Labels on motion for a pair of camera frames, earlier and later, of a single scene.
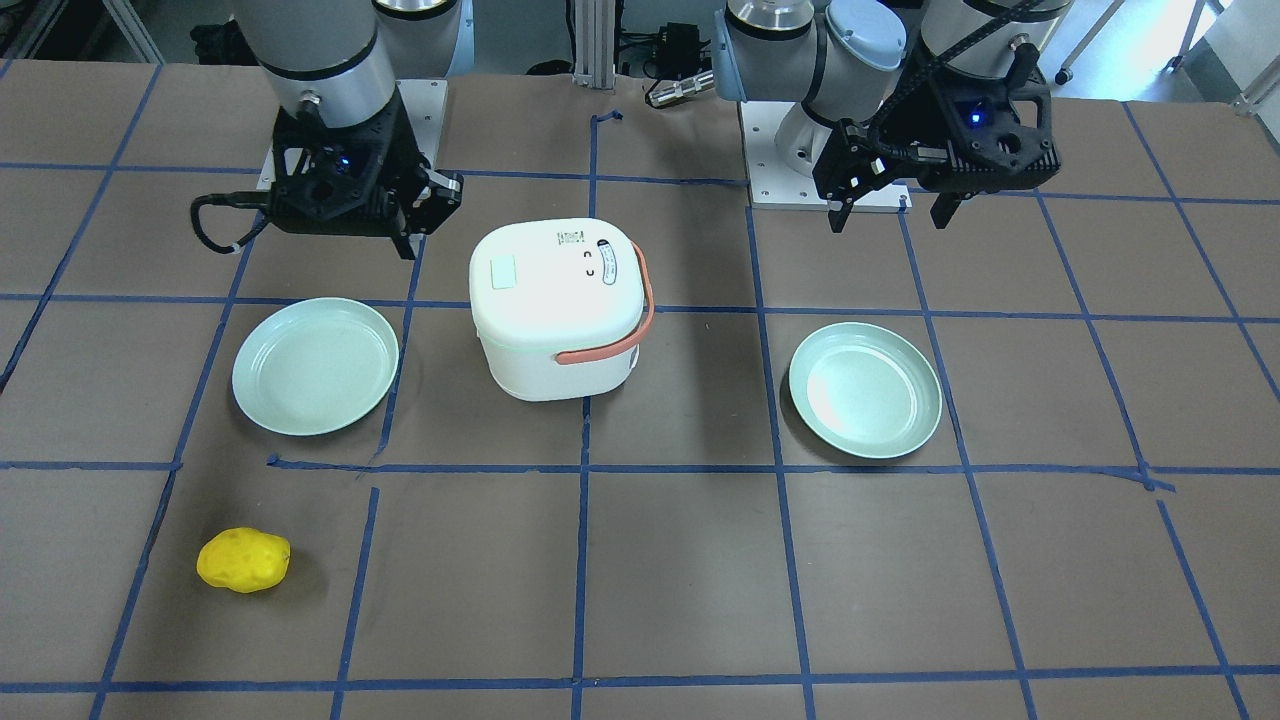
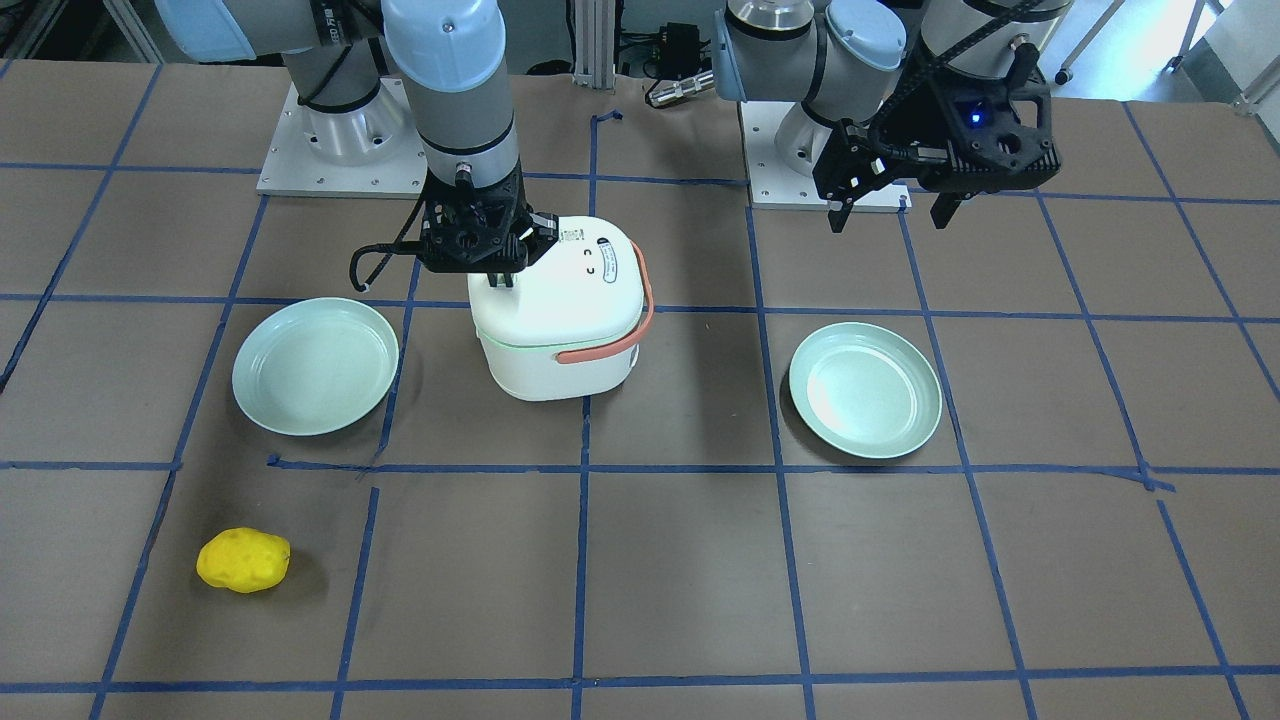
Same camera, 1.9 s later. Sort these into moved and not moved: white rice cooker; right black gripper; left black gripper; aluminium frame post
Moved: right black gripper
Not moved: white rice cooker; aluminium frame post; left black gripper
